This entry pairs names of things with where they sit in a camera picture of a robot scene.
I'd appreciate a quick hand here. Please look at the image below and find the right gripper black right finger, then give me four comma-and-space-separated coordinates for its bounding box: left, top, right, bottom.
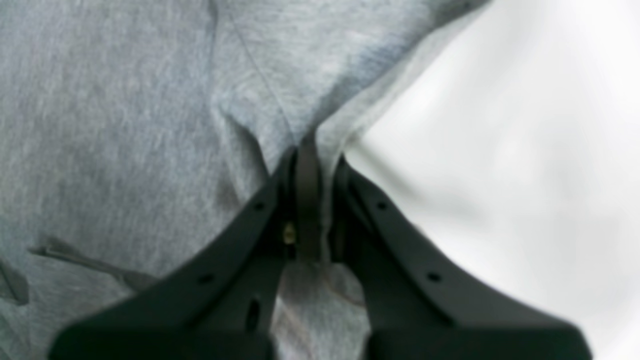
331, 157, 593, 360

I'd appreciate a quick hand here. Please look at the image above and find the grey t-shirt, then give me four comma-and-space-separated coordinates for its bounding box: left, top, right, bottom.
0, 0, 490, 360

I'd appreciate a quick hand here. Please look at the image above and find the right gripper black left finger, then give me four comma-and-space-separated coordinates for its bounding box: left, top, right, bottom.
48, 131, 322, 360

